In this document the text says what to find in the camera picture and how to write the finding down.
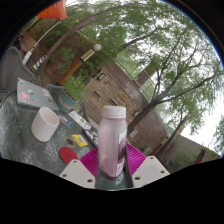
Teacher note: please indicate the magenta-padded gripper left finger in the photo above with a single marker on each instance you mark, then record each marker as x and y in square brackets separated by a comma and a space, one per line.
[76, 171]

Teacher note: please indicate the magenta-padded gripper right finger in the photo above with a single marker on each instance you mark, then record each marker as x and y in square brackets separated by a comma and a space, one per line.
[150, 170]

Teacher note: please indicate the pink drink bottle white cap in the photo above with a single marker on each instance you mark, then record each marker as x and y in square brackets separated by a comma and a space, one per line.
[111, 143]

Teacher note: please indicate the round dark sticker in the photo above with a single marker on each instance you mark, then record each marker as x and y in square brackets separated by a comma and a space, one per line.
[70, 142]

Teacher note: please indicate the yellow sticker card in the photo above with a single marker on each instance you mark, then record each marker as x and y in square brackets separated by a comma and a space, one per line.
[80, 140]

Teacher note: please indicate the colourful sticker sheet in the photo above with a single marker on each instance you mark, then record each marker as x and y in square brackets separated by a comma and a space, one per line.
[80, 120]

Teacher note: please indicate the closed maroon umbrella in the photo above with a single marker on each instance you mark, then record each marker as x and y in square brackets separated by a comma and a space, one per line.
[200, 156]

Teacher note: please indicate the white ceramic cup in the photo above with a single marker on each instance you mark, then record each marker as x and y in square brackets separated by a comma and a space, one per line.
[45, 125]

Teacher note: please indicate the potted plant in teal pot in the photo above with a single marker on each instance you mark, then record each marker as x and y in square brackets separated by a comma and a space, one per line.
[71, 90]

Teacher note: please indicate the grey laptop with stickers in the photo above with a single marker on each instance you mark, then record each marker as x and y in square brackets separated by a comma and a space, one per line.
[35, 93]

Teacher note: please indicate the grey wicker chair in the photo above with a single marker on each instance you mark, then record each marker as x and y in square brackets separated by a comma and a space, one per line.
[13, 70]

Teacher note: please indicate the orange patio umbrella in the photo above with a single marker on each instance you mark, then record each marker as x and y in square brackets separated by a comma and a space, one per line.
[53, 11]

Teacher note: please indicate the black wall lantern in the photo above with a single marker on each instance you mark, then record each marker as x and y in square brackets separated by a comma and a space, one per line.
[136, 113]
[101, 76]

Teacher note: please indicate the lamp post with white globe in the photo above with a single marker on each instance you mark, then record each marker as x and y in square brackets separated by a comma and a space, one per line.
[76, 65]

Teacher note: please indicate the yellow blue striped post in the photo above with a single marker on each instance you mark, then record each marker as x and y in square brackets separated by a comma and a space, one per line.
[40, 62]

